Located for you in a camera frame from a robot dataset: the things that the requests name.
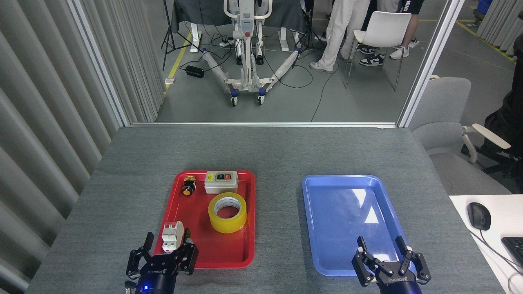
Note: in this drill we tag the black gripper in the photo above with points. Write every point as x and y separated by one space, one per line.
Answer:
157 281
398 283

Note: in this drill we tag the yellow tape roll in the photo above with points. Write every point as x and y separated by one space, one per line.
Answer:
226 227

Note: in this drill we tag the white red circuit breaker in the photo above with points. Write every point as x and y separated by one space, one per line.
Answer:
171 232

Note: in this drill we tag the red plastic tray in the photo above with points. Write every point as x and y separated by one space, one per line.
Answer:
216 249

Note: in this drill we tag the blue plastic tray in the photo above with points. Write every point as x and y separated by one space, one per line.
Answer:
339 220

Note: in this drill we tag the black yellow push button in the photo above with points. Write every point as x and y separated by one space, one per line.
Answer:
188 188

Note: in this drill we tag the black computer mouse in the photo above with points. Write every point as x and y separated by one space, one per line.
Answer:
479 215

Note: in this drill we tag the white desk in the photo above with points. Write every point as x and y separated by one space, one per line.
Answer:
504 212

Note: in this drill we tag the black keyboard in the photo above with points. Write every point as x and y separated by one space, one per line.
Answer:
515 250

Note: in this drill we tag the black office chair base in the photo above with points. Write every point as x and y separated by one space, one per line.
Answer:
490 154

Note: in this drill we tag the grey office chair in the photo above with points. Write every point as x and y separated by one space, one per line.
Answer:
445 102

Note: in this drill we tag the small white floor box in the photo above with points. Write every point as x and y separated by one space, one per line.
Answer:
170 81

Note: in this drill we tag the black power adapter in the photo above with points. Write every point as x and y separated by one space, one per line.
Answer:
194 71

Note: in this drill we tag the seated person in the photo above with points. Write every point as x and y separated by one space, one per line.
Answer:
510 118

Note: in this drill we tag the grey pleated curtain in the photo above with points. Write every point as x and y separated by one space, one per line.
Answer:
500 22
41 102

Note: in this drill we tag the white power strip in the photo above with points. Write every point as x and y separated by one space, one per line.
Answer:
226 42

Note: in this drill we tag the white wheeled stand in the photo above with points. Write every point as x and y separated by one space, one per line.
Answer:
247 41

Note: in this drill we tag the black tripod stand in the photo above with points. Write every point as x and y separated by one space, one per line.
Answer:
167 24
307 36

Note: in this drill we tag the white plastic chair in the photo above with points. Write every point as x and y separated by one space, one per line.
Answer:
384 28

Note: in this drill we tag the standing person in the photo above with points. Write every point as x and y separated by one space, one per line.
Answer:
339 32

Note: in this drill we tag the dark cloth covered table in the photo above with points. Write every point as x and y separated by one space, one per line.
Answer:
204 12

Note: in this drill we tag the person behind white chair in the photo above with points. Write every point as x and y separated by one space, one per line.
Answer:
413 6

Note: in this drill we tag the blue bin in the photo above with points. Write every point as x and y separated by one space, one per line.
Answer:
485 6

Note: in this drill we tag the white push button switch box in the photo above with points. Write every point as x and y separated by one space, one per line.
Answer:
220 185

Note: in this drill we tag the silver frame rail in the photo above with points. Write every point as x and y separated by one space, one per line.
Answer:
261 124

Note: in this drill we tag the silver frame post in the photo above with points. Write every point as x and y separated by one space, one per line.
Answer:
100 65
431 61

